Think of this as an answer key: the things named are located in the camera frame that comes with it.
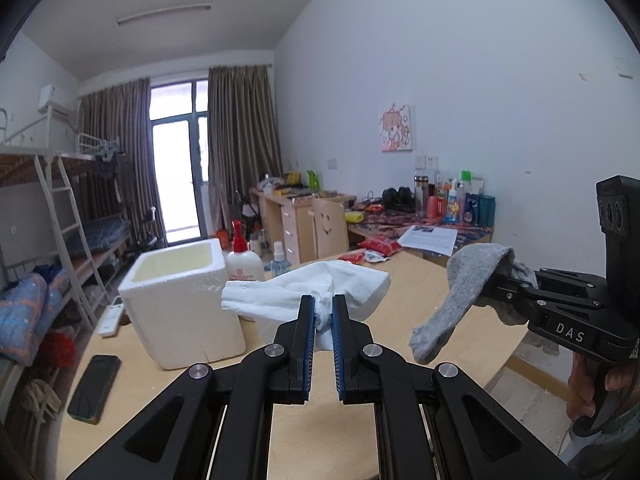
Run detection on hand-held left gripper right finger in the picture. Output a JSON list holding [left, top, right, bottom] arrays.
[[331, 294, 576, 480]]

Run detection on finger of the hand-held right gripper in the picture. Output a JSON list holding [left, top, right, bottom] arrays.
[[480, 280, 603, 328], [495, 262, 608, 293]]

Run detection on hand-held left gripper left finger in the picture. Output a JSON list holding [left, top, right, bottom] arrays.
[[65, 295, 317, 480]]

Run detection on grey sock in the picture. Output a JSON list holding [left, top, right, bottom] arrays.
[[409, 243, 538, 365]]

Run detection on white cloth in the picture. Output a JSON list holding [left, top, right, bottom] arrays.
[[220, 260, 392, 351]]

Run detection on white foam box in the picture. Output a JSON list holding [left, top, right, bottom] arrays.
[[118, 238, 247, 371]]

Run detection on person's right forearm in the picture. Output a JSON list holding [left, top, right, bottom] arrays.
[[559, 400, 640, 480]]

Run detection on person's right hand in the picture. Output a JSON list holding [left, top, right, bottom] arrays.
[[566, 350, 640, 418]]

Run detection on small clear spray bottle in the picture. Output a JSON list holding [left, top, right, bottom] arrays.
[[264, 241, 291, 278]]

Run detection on white lotion bottle red pump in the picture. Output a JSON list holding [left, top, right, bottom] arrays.
[[225, 220, 265, 283]]

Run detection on printed paper sheet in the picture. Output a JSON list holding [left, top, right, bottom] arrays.
[[397, 225, 458, 257]]

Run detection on row of toiletry bottles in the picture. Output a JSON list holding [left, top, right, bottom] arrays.
[[413, 169, 497, 226]]

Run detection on wooden chair with smiley face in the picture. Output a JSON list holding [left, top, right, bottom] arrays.
[[311, 197, 350, 265]]

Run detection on wooden desk with drawers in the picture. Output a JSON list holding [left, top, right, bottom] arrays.
[[249, 187, 358, 266]]

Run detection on patterned table cloth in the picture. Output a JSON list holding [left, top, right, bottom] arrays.
[[345, 204, 496, 261]]

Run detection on black trolley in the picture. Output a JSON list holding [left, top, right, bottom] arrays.
[[231, 190, 263, 241]]

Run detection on black headphones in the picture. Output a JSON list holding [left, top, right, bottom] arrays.
[[382, 186, 416, 213]]

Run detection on white power strip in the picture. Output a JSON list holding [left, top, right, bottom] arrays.
[[98, 296, 125, 337]]

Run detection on black smartphone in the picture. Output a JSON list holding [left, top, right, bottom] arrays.
[[67, 354, 122, 425]]

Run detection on glass balcony door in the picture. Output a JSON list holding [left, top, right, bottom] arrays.
[[149, 79, 211, 246]]

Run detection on brown curtain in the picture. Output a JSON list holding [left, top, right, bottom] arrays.
[[77, 77, 151, 241], [207, 64, 283, 231]]

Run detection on blue checked mattress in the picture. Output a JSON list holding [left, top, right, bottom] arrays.
[[80, 215, 132, 256]]

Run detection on red plastic bag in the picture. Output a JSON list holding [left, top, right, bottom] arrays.
[[40, 332, 76, 368]]

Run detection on beige crumpled cloth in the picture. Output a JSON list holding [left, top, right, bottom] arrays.
[[22, 379, 62, 423]]

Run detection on dark hanging clothes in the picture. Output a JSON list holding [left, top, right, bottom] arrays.
[[95, 152, 131, 181]]

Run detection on grey metal bunk bed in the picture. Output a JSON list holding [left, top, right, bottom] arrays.
[[34, 132, 136, 321], [0, 107, 76, 441]]

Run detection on blue orange checked quilt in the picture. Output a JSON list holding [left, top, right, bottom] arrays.
[[0, 267, 71, 367]]

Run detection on white air conditioner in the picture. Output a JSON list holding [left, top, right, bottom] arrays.
[[38, 84, 81, 117]]

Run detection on ceiling tube lamp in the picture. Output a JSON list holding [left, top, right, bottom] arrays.
[[117, 2, 211, 25]]

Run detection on pink cartoon wall poster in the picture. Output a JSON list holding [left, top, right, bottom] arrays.
[[378, 105, 416, 153]]

